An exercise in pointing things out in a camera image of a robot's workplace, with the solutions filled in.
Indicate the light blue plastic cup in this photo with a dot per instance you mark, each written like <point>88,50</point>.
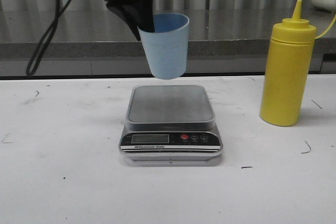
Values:
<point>166,48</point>

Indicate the yellow squeeze bottle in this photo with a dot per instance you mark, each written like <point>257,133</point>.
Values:
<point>288,61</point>

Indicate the silver digital kitchen scale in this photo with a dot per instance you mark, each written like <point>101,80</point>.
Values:
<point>170,125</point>

